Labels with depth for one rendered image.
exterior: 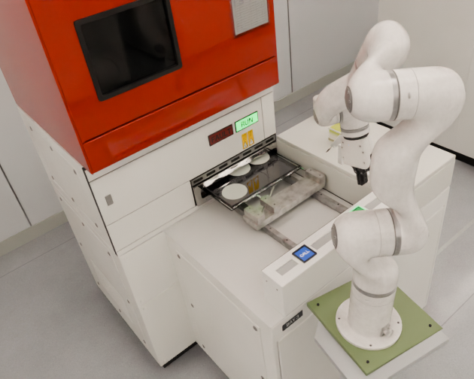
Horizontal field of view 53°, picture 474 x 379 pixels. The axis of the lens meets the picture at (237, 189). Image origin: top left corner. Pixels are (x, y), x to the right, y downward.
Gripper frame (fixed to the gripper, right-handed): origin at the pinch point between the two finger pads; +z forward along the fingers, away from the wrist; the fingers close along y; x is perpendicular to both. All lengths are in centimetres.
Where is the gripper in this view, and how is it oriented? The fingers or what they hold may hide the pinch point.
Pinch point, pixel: (362, 177)
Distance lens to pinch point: 154.9
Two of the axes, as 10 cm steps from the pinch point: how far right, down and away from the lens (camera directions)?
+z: 2.4, 8.5, 4.6
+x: 7.7, -4.6, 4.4
